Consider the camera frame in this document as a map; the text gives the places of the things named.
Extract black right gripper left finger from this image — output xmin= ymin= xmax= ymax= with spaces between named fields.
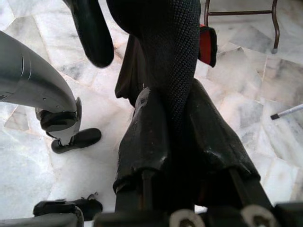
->
xmin=113 ymin=87 xmax=170 ymax=211

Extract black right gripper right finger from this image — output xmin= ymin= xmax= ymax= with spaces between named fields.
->
xmin=188 ymin=79 xmax=272 ymax=211

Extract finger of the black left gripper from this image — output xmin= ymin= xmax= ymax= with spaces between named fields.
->
xmin=70 ymin=0 xmax=115 ymax=69

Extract black shirt red collar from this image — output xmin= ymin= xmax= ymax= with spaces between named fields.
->
xmin=110 ymin=0 xmax=218 ymax=171

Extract black robot left foot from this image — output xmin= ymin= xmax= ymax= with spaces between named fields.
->
xmin=51 ymin=128 xmax=102 ymax=155

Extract black robot foot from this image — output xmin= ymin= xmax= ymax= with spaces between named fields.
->
xmin=51 ymin=128 xmax=102 ymax=155
xmin=33 ymin=192 xmax=104 ymax=222

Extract silver metal clothes rack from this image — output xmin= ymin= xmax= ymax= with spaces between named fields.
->
xmin=270 ymin=105 xmax=303 ymax=120

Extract silver robot left leg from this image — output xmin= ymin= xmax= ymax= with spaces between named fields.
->
xmin=0 ymin=30 xmax=83 ymax=146

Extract silver robot leg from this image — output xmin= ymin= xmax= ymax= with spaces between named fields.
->
xmin=0 ymin=204 xmax=85 ymax=227
xmin=0 ymin=30 xmax=83 ymax=146

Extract black robot right foot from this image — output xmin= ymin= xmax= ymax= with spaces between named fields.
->
xmin=33 ymin=192 xmax=104 ymax=222

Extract marble pattern folding table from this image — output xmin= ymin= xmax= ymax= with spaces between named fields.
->
xmin=203 ymin=0 xmax=281 ymax=54

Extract silver robot right leg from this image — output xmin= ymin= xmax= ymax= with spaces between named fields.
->
xmin=0 ymin=204 xmax=85 ymax=227

